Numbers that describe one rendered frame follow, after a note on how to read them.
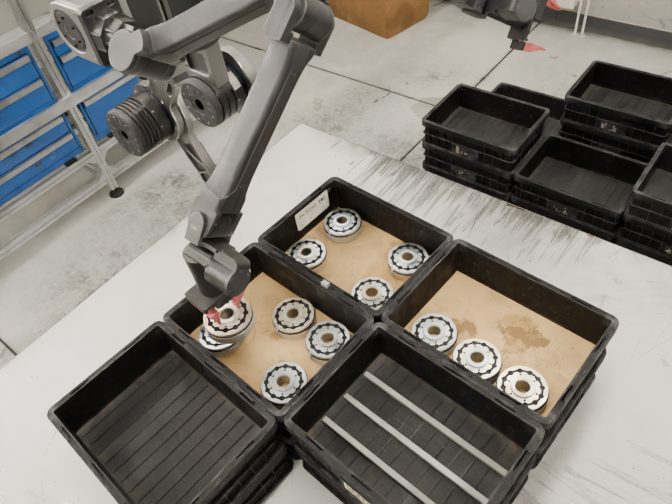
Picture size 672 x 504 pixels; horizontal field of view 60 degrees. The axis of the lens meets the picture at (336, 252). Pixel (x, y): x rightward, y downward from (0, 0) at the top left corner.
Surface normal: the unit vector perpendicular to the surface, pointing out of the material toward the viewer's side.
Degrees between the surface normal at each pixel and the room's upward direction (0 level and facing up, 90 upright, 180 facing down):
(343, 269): 0
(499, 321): 0
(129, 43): 50
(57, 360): 0
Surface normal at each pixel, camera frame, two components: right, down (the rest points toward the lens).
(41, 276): -0.11, -0.66
